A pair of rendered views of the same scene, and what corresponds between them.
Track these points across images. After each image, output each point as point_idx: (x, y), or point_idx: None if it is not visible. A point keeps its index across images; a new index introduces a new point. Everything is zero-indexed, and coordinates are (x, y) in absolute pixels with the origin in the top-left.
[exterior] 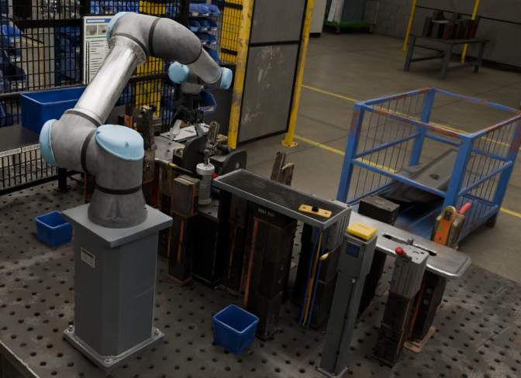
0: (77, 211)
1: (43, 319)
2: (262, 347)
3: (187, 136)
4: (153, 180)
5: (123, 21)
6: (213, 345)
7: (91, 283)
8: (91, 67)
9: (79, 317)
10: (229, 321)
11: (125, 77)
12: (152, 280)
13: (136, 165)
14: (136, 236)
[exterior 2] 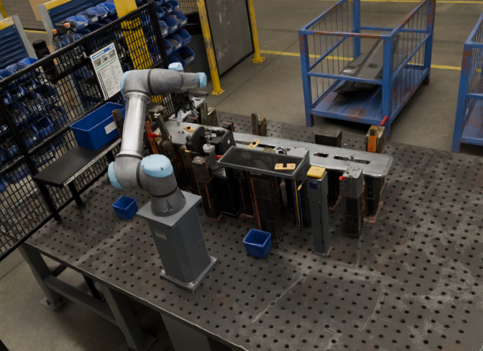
0: (144, 210)
1: (144, 270)
2: (277, 248)
3: (187, 114)
4: (175, 152)
5: (129, 80)
6: (248, 255)
7: (167, 247)
8: (106, 87)
9: (166, 265)
10: (254, 238)
11: (143, 118)
12: (200, 234)
13: (171, 177)
14: (184, 216)
